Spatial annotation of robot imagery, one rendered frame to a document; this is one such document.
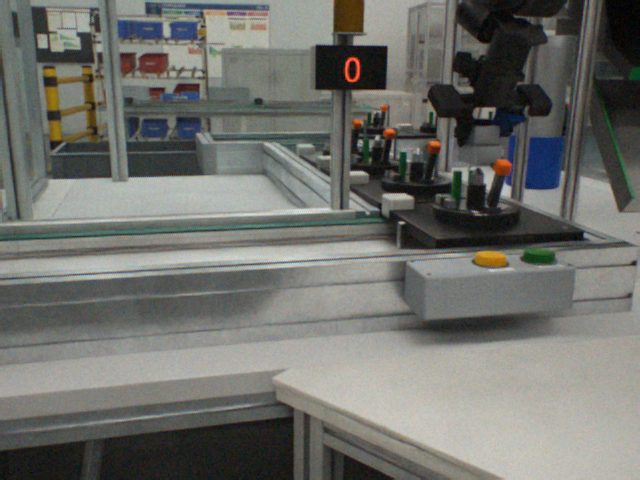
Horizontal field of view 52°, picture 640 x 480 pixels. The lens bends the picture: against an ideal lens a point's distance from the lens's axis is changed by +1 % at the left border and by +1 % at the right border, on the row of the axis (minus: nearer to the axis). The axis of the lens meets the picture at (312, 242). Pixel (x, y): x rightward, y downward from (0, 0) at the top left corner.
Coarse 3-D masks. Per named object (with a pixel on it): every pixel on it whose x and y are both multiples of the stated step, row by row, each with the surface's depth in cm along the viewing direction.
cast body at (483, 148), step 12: (480, 120) 102; (492, 120) 103; (480, 132) 102; (492, 132) 102; (468, 144) 104; (480, 144) 102; (492, 144) 103; (468, 156) 104; (480, 156) 101; (492, 156) 102
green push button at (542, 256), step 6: (528, 252) 86; (534, 252) 87; (540, 252) 87; (546, 252) 87; (552, 252) 87; (528, 258) 86; (534, 258) 85; (540, 258) 85; (546, 258) 85; (552, 258) 85
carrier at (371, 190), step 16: (400, 160) 133; (416, 160) 129; (352, 176) 135; (384, 176) 132; (400, 176) 133; (416, 176) 129; (432, 176) 134; (368, 192) 127; (384, 192) 127; (400, 192) 126; (416, 192) 124; (432, 192) 125; (448, 192) 127; (464, 192) 128
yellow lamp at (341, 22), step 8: (336, 0) 104; (344, 0) 103; (352, 0) 103; (360, 0) 104; (336, 8) 104; (344, 8) 103; (352, 8) 103; (360, 8) 104; (336, 16) 105; (344, 16) 104; (352, 16) 104; (360, 16) 104; (336, 24) 105; (344, 24) 104; (352, 24) 104; (360, 24) 105
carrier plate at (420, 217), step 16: (416, 208) 113; (416, 224) 102; (432, 224) 102; (448, 224) 102; (512, 224) 102; (528, 224) 103; (544, 224) 103; (560, 224) 103; (432, 240) 95; (448, 240) 94; (464, 240) 95; (480, 240) 95; (544, 240) 98; (560, 240) 98; (576, 240) 99
